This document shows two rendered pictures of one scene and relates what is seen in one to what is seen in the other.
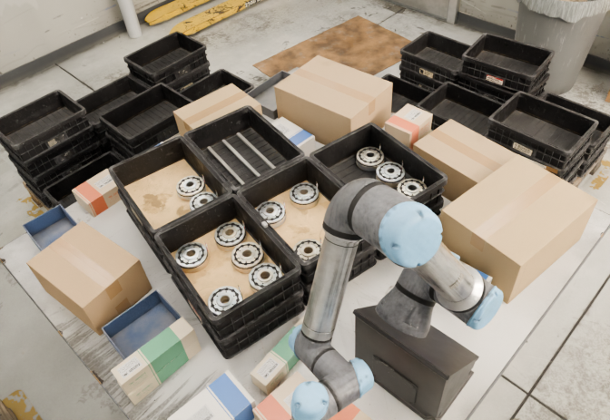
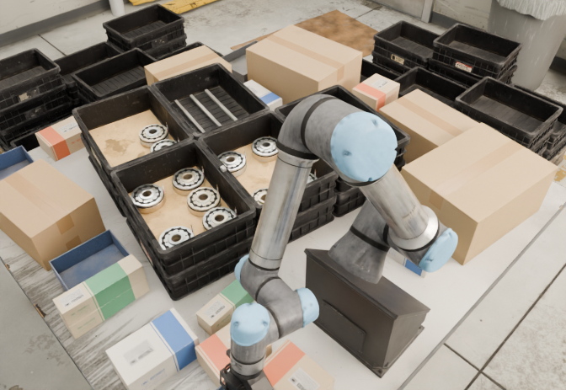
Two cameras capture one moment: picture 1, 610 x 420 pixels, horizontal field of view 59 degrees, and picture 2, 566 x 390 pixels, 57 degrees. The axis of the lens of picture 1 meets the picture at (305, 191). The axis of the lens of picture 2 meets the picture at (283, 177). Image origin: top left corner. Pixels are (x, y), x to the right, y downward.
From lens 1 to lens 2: 20 cm
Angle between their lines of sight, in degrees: 2
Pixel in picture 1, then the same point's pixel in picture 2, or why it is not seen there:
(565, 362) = (519, 342)
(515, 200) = (476, 163)
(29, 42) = (13, 10)
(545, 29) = (515, 25)
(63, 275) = (15, 206)
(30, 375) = not seen: outside the picture
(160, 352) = (105, 285)
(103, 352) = (48, 287)
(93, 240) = (49, 177)
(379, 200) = (334, 110)
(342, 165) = not seen: hidden behind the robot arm
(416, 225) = (369, 133)
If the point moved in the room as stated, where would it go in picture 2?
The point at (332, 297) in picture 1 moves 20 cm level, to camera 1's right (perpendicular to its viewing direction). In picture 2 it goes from (281, 221) to (376, 219)
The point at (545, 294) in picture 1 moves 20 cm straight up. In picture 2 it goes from (501, 259) to (520, 215)
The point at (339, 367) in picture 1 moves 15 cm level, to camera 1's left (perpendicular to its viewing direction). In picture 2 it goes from (283, 294) to (211, 296)
